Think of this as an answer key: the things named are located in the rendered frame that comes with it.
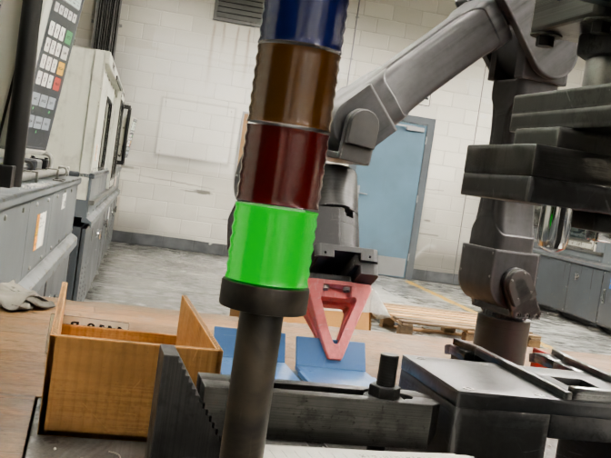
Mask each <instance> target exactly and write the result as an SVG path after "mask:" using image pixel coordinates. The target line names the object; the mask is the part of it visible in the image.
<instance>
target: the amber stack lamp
mask: <svg viewBox="0 0 611 458"><path fill-rule="evenodd" d="M341 58H342V57H341V56H340V55H337V54H335V53H332V52H328V51H326V50H322V49H318V48H314V47H309V46H303V45H291V44H281V43H262V44H258V45H257V54H256V56H255V68H254V79H253V81H252V88H253V89H252V92H251V94H250V100H251V102H250V105H249V106H248V112H249V115H248V117H247V119H246V121H248V122H252V123H256V124H269V125H276V126H283V127H289V128H295V129H301V130H306V131H312V132H317V133H331V131H330V125H331V123H332V121H333V119H332V113H333V110H334V108H335V107H334V100H335V98H336V86H337V84H338V82H337V76H338V73H339V71H340V69H339V63H340V61H341Z"/></svg>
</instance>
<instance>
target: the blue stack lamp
mask: <svg viewBox="0 0 611 458"><path fill-rule="evenodd" d="M348 7H349V0H264V2H263V8H264V11H263V13H262V15H261V20H262V24H261V25H260V28H259V32H260V36H259V38H258V41H257V42H258V43H259V44H262V43H281V44H291V45H303V46H309V47H314V48H318V49H322V50H326V51H328V52H332V53H335V54H337V55H342V45H343V43H344V33H345V30H346V19H347V8H348Z"/></svg>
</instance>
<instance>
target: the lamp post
mask: <svg viewBox="0 0 611 458"><path fill-rule="evenodd" d="M309 292H310V291H309V288H308V287H307V288H282V287H273V286H266V285H260V284H250V283H245V282H241V281H237V280H234V279H231V278H228V277H226V276H223V278H222V282H221V288H220V294H219V303H220V304H221V305H223V306H225V307H228V308H231V309H234V310H237V311H240V313H239V319H238V326H237V332H236V339H235V350H234V357H233V364H232V371H231V377H230V384H229V390H228V396H227V403H226V409H225V421H224V428H223V434H222V441H221V447H220V454H219V458H264V451H265V439H266V433H267V426H268V420H269V414H270V408H271V402H272V395H273V389H274V382H275V370H276V364H277V357H278V351H279V344H280V339H281V333H282V326H283V320H284V317H300V316H304V315H306V311H307V305H308V298H309Z"/></svg>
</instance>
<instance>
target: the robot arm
mask: <svg viewBox="0 0 611 458"><path fill-rule="evenodd" d="M535 1H536V0H456V1H455V5H456V10H454V11H453V12H452V13H451V14H450V15H449V17H448V18H447V19H446V20H444V21H443V22H442V23H441V24H439V25H437V26H436V27H435V28H433V29H432V30H430V31H429V32H428V33H426V34H425V35H423V36H422V37H420V38H419V39H417V40H416V41H415V42H413V43H412V44H411V45H410V46H408V47H407V48H405V49H404V50H403V51H401V52H400V53H398V54H397V55H395V56H394V57H392V58H391V59H390V60H388V61H387V62H385V63H384V64H383V65H380V66H379V67H377V68H376V69H374V70H373V71H371V72H369V73H367V74H365V75H363V76H361V77H360V78H358V79H356V80H355V81H354V82H353V83H352V84H350V85H349V86H343V87H342V88H340V89H339V90H337V91H336V98H335V100H334V107H335V108H334V110H333V113H332V119H333V121H332V123H331V125H330V131H331V133H321V134H327V135H330V137H329V140H328V150H327V152H326V160H327V161H328V162H332V163H335V164H327V163H326V164H325V166H324V168H325V174H324V177H323V179H322V180H323V187H322V189H321V199H320V202H319V210H310V209H300V208H295V207H288V206H282V205H275V204H268V205H274V206H281V207H287V208H293V209H299V210H305V211H309V212H314V213H318V217H317V218H316V224H317V227H316V230H315V237H316V238H315V240H314V242H313V248H314V251H313V252H312V255H311V260H312V263H311V265H310V267H309V272H310V275H309V277H308V280H307V283H308V288H309V291H310V292H309V298H308V305H307V311H306V315H304V318H305V320H306V322H307V324H308V326H309V328H310V329H311V331H312V333H313V335H314V337H315V338H319V339H320V342H321V344H322V346H323V349H324V351H325V354H326V358H327V359H328V360H336V361H341V360H342V359H343V357H344V354H345V352H346V348H347V346H348V344H349V341H350V339H351V337H352V334H353V332H354V330H355V328H356V324H357V322H358V320H359V318H360V316H361V313H362V312H363V310H364V308H365V305H366V302H367V300H368V297H369V295H370V294H371V291H372V290H371V284H372V283H373V282H374V281H375V280H376V279H377V278H378V256H377V250H375V249H367V248H360V247H359V222H358V195H357V174H356V172H355V171H354V170H353V169H352V168H350V167H348V166H345V165H341V164H354V165H365V166H369V165H370V161H371V156H372V153H373V150H375V147H376V146H377V145H378V144H380V143H381V142H383V141H384V140H385V139H386V138H387V137H388V136H390V135H391V134H393V133H394V132H395V131H397V129H396V127H395V125H396V124H398V123H399V122H401V121H402V120H403V119H404V118H406V117H407V116H408V114H409V112H410V111H411V110H412V109H414V108H415V107H416V106H417V105H419V104H420V103H421V102H422V101H424V100H425V99H426V98H427V97H428V96H430V95H431V94H432V93H433V92H435V91H436V90H437V89H439V88H440V87H442V86H443V85H445V84H446V83H447V82H449V81H450V80H451V79H453V78H454V77H455V76H457V75H458V74H460V73H461V72H462V71H464V70H465V69H467V68H468V67H469V66H470V65H472V64H473V63H474V62H476V61H477V60H479V59H480V58H483V60H484V62H485V64H486V67H487V68H488V70H489V72H488V78H487V80H488V81H492V82H493V89H492V103H493V113H492V124H491V133H490V139H489V144H513V143H514V139H515V133H513V132H510V131H509V127H510V122H511V116H512V110H513V104H514V98H515V96H516V95H527V94H533V93H541V92H547V91H555V90H557V89H558V87H565V86H566V82H567V76H568V74H569V73H570V72H571V71H572V70H573V68H574V67H575V65H576V61H577V58H578V56H577V54H576V50H577V45H578V43H573V42H568V41H564V40H555V42H554V47H552V48H540V47H537V46H536V38H534V37H532V36H531V35H530V33H531V25H532V19H533V13H534V7H535ZM236 200H237V201H236V202H247V203H255V204H264V203H258V202H252V201H247V200H242V199H237V198H236ZM534 210H535V206H534V205H531V204H520V203H513V202H508V201H501V200H495V199H489V198H483V197H481V198H480V203H479V206H478V210H477V214H476V220H475V222H474V223H473V226H472V229H471V234H470V239H469V243H463V246H462V253H461V258H460V265H459V270H458V282H459V285H460V287H461V289H462V291H463V292H464V293H465V294H466V295H467V296H469V297H471V299H472V305H474V306H477V307H480V308H481V309H482V311H480V312H477V318H476V329H475V334H474V341H473V344H475V345H478V346H480V347H483V348H485V349H487V350H488V351H490V352H492V353H495V354H497V355H499V356H501V357H503V358H505V359H507V360H508V361H510V362H512V363H515V364H517V365H521V366H524V364H525V359H526V348H527V342H528V336H529V331H530V325H531V321H530V320H540V316H541V312H540V309H539V306H538V303H537V299H536V295H537V294H536V289H535V285H536V275H537V268H538V263H539V256H540V254H534V253H533V247H534V241H535V235H534V231H533V224H534ZM324 308H331V309H340V310H342V312H343V314H344V317H343V320H342V323H341V326H340V329H339V333H338V336H337V338H336V340H338V342H337V344H335V343H333V340H332V337H331V334H330V332H329V328H328V325H327V321H326V315H325V311H324ZM528 319H529V320H528Z"/></svg>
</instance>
